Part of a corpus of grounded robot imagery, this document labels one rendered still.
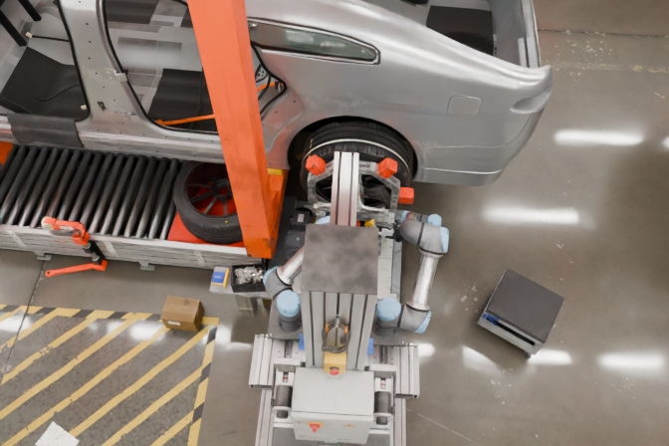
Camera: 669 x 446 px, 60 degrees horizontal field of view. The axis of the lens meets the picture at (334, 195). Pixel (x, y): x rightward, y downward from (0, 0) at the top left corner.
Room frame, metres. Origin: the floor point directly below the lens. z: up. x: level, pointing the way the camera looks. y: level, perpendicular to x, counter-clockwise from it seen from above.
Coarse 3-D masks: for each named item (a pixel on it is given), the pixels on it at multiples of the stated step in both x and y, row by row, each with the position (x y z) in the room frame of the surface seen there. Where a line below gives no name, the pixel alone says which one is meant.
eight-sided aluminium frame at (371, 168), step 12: (360, 168) 1.91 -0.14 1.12; (372, 168) 1.91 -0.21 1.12; (312, 180) 1.92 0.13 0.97; (384, 180) 1.89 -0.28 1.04; (396, 180) 1.93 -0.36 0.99; (312, 192) 1.92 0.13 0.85; (396, 192) 1.88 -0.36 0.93; (384, 204) 1.93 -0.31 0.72; (396, 204) 1.88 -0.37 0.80; (372, 216) 1.89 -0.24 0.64
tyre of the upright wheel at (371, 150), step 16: (320, 128) 2.21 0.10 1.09; (336, 128) 2.16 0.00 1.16; (352, 128) 2.15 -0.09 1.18; (368, 128) 2.15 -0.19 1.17; (384, 128) 2.19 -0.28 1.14; (320, 144) 2.08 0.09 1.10; (336, 144) 2.04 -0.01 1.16; (352, 144) 2.03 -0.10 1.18; (368, 144) 2.04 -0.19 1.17; (384, 144) 2.07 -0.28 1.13; (400, 144) 2.13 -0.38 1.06; (304, 160) 2.07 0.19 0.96; (368, 160) 1.98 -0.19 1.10; (400, 160) 2.03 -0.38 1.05; (304, 176) 2.01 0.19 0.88; (400, 176) 1.96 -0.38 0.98
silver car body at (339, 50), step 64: (0, 0) 2.90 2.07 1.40; (64, 0) 2.35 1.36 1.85; (128, 0) 3.69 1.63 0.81; (256, 0) 2.33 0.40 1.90; (320, 0) 2.34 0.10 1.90; (384, 0) 3.50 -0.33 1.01; (448, 0) 3.66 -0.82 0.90; (512, 0) 3.38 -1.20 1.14; (0, 64) 2.77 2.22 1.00; (64, 64) 2.98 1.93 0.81; (128, 64) 2.98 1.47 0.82; (192, 64) 2.97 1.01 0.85; (256, 64) 2.96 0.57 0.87; (320, 64) 2.15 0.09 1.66; (384, 64) 2.14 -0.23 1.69; (448, 64) 2.14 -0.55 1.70; (512, 64) 2.19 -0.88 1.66; (0, 128) 2.30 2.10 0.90; (128, 128) 2.26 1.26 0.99; (192, 128) 2.43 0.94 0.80; (448, 128) 2.08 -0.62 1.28; (512, 128) 2.06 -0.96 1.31
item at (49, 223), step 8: (48, 224) 1.85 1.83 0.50; (56, 224) 1.86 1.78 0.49; (64, 224) 1.86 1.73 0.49; (72, 224) 1.86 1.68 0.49; (80, 224) 1.86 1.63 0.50; (80, 240) 1.75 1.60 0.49; (88, 240) 1.78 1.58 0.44; (88, 264) 1.78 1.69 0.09; (104, 264) 1.78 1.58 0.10; (48, 272) 1.71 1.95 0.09; (56, 272) 1.71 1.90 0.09; (64, 272) 1.72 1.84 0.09
